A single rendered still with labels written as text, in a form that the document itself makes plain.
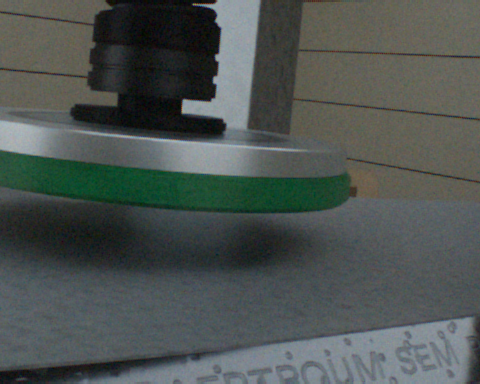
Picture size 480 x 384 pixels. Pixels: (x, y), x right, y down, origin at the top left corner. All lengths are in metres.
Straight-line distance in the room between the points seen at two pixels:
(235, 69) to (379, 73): 5.75
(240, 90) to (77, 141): 0.93
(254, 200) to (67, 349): 0.12
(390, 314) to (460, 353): 0.03
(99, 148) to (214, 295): 0.07
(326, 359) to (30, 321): 0.10
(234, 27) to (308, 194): 0.92
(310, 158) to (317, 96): 7.11
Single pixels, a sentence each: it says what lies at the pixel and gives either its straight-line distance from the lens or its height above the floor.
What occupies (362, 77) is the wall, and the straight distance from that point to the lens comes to 7.08.
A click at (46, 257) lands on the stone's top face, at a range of 0.33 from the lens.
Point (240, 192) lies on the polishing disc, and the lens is 0.31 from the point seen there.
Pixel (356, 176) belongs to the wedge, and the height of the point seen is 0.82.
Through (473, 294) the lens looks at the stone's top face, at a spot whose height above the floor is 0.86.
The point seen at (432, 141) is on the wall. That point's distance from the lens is 6.55.
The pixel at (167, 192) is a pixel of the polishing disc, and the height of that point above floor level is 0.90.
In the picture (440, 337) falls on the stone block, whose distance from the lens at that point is 0.30.
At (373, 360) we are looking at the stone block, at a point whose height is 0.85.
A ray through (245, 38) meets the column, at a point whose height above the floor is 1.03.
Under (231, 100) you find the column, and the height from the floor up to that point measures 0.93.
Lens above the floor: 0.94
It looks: 6 degrees down
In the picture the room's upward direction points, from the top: 6 degrees clockwise
